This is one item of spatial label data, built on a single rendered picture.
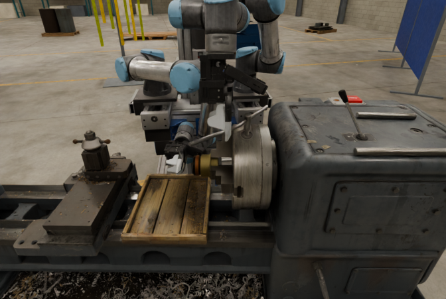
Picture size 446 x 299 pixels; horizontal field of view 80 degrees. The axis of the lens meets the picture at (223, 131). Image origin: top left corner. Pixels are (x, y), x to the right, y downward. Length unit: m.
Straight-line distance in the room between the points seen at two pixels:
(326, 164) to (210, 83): 0.39
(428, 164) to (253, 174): 0.48
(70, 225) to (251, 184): 0.62
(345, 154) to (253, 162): 0.27
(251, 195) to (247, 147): 0.16
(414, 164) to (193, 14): 0.72
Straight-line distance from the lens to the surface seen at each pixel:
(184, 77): 1.02
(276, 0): 1.08
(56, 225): 1.09
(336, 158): 0.80
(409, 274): 1.28
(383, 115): 1.10
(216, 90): 0.64
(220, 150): 0.98
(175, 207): 1.13
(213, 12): 0.64
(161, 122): 1.38
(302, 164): 0.77
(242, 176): 0.85
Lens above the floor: 1.66
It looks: 28 degrees down
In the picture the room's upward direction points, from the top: straight up
